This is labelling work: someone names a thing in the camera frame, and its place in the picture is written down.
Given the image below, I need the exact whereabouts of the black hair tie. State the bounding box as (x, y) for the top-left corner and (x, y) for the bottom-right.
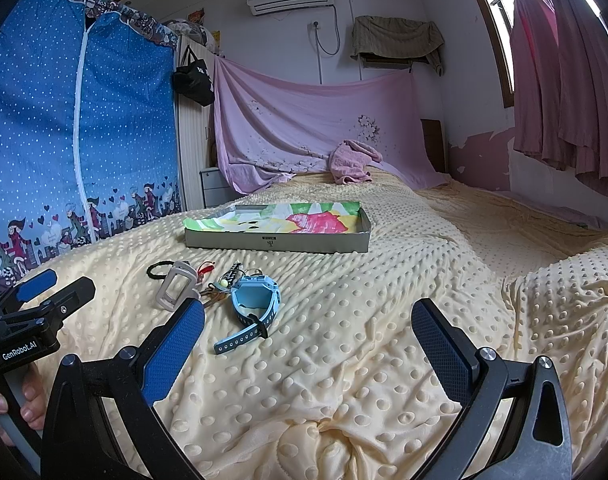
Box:
(145, 260), (178, 281)

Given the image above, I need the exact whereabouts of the grey metal tray box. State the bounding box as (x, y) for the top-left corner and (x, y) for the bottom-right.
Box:
(185, 205), (371, 254)

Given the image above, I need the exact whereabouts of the cream dotted bed blanket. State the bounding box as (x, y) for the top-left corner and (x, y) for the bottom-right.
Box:
(49, 171), (608, 479)

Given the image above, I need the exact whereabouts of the pink hanging sheet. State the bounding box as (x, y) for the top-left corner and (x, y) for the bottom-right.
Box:
(213, 58), (446, 194)

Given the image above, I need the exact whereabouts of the grey bedside drawer cabinet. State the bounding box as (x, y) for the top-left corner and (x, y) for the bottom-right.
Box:
(200, 167), (241, 208)

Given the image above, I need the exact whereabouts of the person's left hand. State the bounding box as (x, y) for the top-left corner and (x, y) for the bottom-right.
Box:
(0, 364), (48, 449)

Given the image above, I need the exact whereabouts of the beige rectangular buckle frame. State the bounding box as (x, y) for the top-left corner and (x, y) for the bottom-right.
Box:
(155, 261), (200, 312)

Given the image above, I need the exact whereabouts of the black hanging bag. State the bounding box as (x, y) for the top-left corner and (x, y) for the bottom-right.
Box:
(171, 46), (215, 106)

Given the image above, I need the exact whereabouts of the blue polka dot wardrobe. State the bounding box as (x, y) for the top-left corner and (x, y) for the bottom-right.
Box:
(0, 0), (182, 295)

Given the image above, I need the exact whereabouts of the air conditioner power cable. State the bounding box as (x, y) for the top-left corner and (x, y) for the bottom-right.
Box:
(310, 4), (343, 58)

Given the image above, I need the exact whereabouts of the white tall cabinet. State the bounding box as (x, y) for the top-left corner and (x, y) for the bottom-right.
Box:
(175, 35), (216, 210)

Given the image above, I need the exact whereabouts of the colourful paper tray liner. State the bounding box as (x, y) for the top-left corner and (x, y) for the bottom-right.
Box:
(183, 202), (360, 234)

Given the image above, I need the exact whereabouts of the blue kids smart watch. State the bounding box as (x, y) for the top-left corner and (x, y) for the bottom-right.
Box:
(214, 274), (281, 354)

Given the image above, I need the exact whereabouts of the keyring with brown strap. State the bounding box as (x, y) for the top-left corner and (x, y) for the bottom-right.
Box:
(200, 283), (230, 308)

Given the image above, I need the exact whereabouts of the pink window curtain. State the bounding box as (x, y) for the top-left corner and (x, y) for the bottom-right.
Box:
(510, 0), (608, 196)

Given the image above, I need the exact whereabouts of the olive cloth on shelf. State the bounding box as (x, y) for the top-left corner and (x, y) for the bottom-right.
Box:
(351, 15), (445, 76)

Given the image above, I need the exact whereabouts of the red knotted cord charm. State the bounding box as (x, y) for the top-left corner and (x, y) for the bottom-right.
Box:
(197, 261), (216, 283)

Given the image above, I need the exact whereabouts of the crumpled pink towel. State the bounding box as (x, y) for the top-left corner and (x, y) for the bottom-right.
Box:
(328, 140), (383, 184)

